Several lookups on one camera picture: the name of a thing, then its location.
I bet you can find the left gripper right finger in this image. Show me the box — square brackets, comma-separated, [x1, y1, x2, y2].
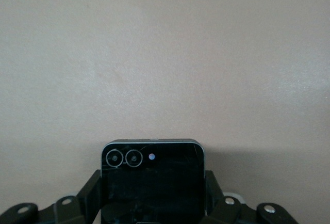
[198, 169, 300, 224]

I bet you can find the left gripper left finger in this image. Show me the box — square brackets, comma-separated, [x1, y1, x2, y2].
[0, 169, 103, 224]

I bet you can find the black flip phone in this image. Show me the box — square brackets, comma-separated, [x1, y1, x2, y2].
[101, 138, 206, 224]

